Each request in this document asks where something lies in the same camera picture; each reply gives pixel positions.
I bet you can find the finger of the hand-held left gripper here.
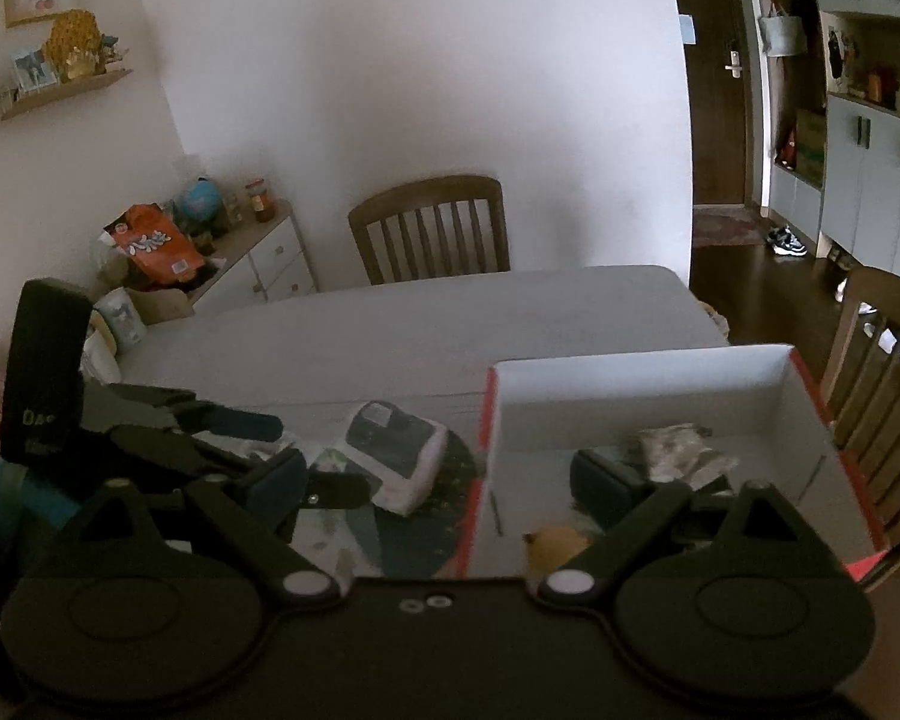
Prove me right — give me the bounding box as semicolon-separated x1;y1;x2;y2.
111;426;373;513
105;384;284;443

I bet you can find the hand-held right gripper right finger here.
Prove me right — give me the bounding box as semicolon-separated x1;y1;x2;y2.
536;450;845;605

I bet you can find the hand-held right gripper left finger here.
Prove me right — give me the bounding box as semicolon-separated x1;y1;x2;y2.
60;450;344;605

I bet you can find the yellow bread packet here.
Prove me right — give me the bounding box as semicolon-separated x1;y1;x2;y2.
525;525;593;578

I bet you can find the white tissue pack dark label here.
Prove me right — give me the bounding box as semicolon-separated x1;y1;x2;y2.
330;400;466;518

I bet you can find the red cardboard box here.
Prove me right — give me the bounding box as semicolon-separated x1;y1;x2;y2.
457;343;890;586

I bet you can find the white desktop table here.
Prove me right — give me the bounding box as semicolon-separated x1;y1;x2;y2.
82;264;732;578

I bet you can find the person's left hand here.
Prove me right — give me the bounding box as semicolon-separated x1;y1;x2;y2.
0;456;73;542

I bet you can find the white printed container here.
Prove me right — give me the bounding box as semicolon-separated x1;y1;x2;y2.
94;289;147;352

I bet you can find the small brown cardboard box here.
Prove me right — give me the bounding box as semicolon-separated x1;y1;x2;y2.
124;285;196;325

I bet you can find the orange snack bag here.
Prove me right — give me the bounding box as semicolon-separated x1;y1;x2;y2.
105;204;203;278

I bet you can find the white sideboard cabinet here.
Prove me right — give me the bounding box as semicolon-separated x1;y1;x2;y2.
131;199;320;316

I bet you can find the blue globe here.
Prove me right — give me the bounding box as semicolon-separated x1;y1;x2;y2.
178;176;222;222

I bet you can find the doormat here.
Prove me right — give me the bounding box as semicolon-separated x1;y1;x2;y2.
694;206;770;248

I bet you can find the small standing photo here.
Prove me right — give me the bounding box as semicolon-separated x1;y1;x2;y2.
11;49;57;87

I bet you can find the wooden slat-back chair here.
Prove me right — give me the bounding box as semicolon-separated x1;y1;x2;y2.
347;175;511;286
821;266;900;593

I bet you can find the gold ornament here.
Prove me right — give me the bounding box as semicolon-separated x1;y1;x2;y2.
45;11;110;83

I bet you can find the dark wooden door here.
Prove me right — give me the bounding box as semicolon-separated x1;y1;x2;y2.
664;0;770;207

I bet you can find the green cardboard box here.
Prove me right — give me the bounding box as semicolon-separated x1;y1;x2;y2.
795;109;826;188

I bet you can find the grey tote bag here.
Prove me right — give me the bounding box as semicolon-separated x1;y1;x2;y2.
757;0;807;57

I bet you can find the wooden wall shelf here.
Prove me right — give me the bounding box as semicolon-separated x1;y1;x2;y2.
0;69;134;121

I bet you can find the white wall cabinet unit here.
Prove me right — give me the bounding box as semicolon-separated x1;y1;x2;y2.
750;0;900;293

